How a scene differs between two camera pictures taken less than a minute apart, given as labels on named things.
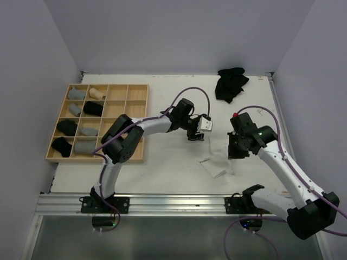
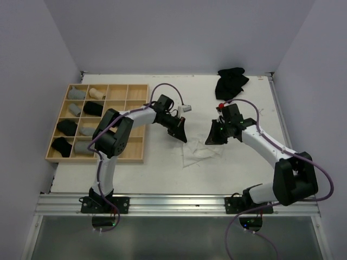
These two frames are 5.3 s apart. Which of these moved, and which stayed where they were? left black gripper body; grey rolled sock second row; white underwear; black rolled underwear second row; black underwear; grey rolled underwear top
Moved: white underwear; left black gripper body
Stayed: grey rolled sock second row; grey rolled underwear top; black rolled underwear second row; black underwear
